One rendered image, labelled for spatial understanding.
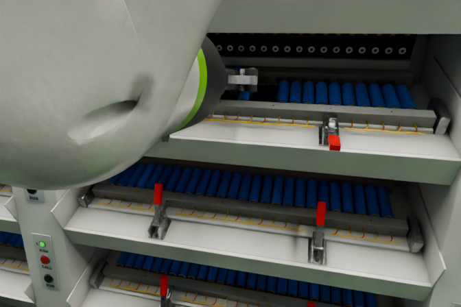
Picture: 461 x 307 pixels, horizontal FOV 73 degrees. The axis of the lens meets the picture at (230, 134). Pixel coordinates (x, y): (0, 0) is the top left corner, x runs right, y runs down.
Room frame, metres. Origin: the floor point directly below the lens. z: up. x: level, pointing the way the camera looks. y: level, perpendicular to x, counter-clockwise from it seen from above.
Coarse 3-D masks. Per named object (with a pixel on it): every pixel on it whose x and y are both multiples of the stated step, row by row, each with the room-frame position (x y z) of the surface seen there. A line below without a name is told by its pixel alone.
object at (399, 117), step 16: (224, 112) 0.48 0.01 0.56; (240, 112) 0.47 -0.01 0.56; (256, 112) 0.46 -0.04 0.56; (272, 112) 0.46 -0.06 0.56; (288, 112) 0.45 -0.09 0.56; (304, 112) 0.45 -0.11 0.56; (320, 112) 0.44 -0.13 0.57; (336, 112) 0.44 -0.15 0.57; (352, 112) 0.43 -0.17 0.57; (368, 112) 0.43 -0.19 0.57; (384, 112) 0.43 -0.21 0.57; (400, 112) 0.42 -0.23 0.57; (416, 112) 0.42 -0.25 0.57; (432, 112) 0.42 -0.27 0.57; (352, 128) 0.42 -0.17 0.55; (400, 128) 0.41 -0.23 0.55; (416, 128) 0.41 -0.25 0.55
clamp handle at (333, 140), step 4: (328, 124) 0.41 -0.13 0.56; (332, 124) 0.40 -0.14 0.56; (328, 128) 0.41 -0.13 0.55; (332, 128) 0.41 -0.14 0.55; (328, 132) 0.39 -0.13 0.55; (332, 132) 0.39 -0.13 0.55; (328, 136) 0.37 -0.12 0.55; (332, 136) 0.37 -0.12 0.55; (336, 136) 0.37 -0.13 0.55; (328, 140) 0.37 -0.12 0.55; (332, 140) 0.35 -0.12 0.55; (336, 140) 0.35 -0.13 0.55; (332, 144) 0.34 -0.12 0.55; (336, 144) 0.34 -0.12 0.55; (340, 144) 0.34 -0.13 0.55; (332, 148) 0.34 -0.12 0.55; (336, 148) 0.34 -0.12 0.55; (340, 148) 0.34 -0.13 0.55
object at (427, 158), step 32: (224, 64) 0.60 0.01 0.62; (256, 64) 0.59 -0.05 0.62; (288, 64) 0.57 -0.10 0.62; (320, 64) 0.56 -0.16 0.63; (352, 64) 0.55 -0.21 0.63; (384, 64) 0.54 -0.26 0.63; (416, 96) 0.50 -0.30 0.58; (448, 96) 0.43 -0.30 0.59; (192, 128) 0.46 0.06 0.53; (224, 128) 0.46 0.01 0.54; (256, 128) 0.45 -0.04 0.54; (288, 128) 0.45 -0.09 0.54; (448, 128) 0.41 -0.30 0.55; (192, 160) 0.46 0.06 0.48; (224, 160) 0.44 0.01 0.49; (256, 160) 0.43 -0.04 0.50; (288, 160) 0.42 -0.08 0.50; (320, 160) 0.41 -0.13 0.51; (352, 160) 0.40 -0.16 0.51; (384, 160) 0.38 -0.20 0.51; (416, 160) 0.38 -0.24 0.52; (448, 160) 0.37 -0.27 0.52
